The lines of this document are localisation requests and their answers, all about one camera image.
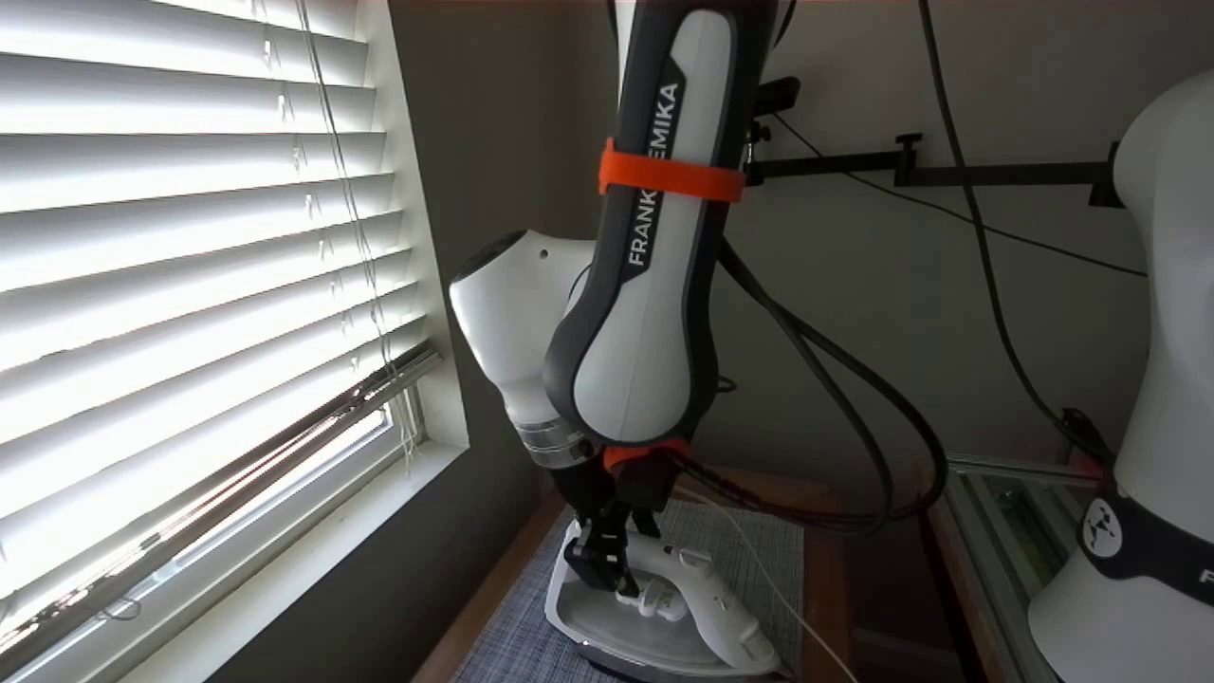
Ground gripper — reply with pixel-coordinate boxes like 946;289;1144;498
550;459;663;600

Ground white pressing iron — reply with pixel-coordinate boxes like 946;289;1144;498
544;517;790;680

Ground grey woven placemat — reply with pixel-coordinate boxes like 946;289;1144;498
450;497;807;683

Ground window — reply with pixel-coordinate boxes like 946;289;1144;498
0;0;471;683

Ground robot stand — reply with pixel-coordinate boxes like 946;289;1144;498
933;453;1122;683

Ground white window blinds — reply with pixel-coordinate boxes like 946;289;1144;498
0;0;445;657

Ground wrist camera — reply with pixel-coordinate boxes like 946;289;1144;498
615;453;682;515

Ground white iron cord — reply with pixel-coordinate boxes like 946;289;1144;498
671;482;859;683

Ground white blind cord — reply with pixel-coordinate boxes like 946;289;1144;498
292;0;420;475

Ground thin black cable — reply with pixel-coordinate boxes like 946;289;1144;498
770;112;1150;280

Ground thick black cable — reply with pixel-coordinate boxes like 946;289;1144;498
916;0;1118;468

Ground camera on mount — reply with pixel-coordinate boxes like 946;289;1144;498
743;76;1128;212

